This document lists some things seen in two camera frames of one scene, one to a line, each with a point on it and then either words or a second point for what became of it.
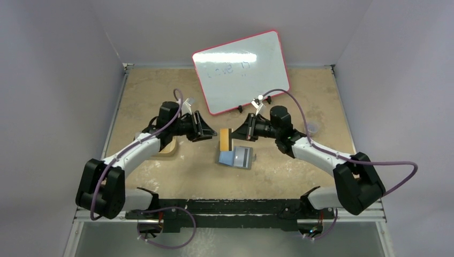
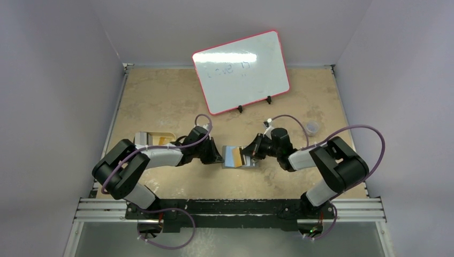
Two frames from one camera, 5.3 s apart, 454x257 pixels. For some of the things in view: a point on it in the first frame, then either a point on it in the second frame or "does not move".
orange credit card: (224, 139) to (237, 158)
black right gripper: (252, 127) to (257, 146)
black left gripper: (204, 131) to (214, 157)
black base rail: (229, 215) does not move
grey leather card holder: (242, 157) does not move
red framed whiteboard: (232, 75) does not move
